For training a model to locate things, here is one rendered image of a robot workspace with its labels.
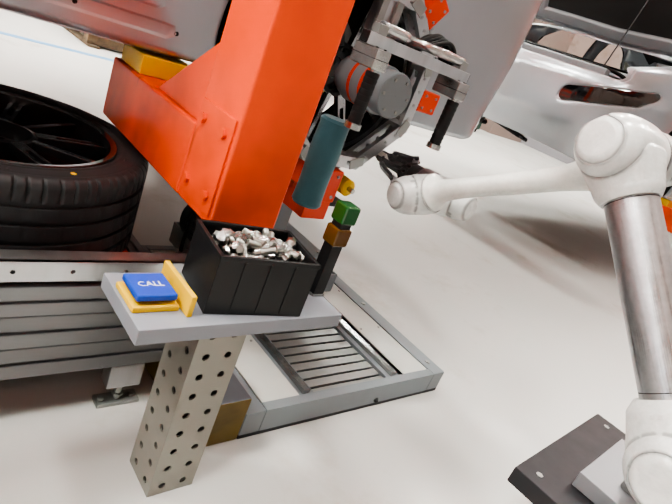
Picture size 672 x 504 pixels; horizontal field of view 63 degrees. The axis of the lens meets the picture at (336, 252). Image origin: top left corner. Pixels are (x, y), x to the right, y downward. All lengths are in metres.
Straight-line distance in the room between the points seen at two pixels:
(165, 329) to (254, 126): 0.41
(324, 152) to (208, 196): 0.50
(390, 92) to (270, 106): 0.57
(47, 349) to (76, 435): 0.21
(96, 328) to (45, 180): 0.32
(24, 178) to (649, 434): 1.22
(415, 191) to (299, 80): 0.53
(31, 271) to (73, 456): 0.40
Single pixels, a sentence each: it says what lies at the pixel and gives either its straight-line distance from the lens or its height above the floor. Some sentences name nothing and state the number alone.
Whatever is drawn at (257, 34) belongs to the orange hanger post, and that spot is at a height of 0.89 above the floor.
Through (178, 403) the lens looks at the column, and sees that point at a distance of 1.09.
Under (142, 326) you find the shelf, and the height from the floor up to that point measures 0.45.
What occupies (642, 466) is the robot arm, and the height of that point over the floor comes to 0.50.
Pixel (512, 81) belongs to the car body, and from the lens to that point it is 4.14.
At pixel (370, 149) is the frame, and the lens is 1.80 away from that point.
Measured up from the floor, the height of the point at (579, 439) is 0.30.
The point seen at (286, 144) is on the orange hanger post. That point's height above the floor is 0.72.
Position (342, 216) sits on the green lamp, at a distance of 1.08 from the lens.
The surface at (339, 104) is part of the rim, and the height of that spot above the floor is 0.75.
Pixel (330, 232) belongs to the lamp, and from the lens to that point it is 1.10.
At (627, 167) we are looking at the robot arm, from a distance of 1.17.
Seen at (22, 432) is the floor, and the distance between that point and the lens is 1.35.
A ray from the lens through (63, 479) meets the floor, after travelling 1.27.
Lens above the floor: 0.95
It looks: 21 degrees down
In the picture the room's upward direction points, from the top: 22 degrees clockwise
